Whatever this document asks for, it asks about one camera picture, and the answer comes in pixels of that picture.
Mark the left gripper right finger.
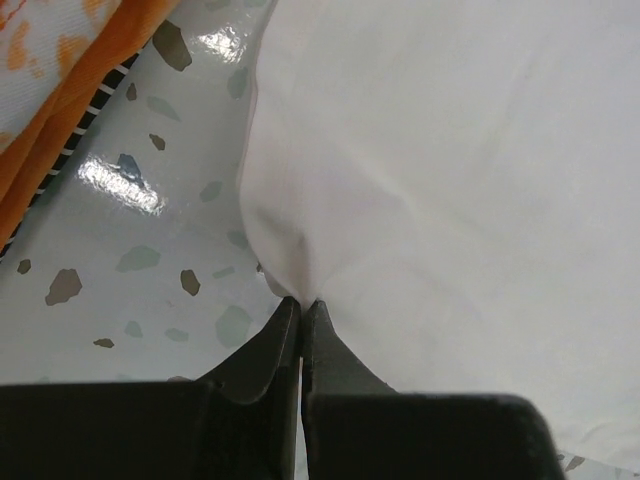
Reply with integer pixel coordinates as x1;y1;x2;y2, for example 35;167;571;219
302;301;564;480

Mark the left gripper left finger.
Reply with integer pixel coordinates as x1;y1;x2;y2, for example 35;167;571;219
1;298;301;479

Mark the white floral print t-shirt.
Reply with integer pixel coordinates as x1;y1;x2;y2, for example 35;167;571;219
240;1;639;469

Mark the black white striped garment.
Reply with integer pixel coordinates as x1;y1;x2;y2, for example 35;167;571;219
26;49;143;211

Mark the folded orange tie-dye t-shirt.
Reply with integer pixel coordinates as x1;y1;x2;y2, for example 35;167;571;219
1;0;177;241

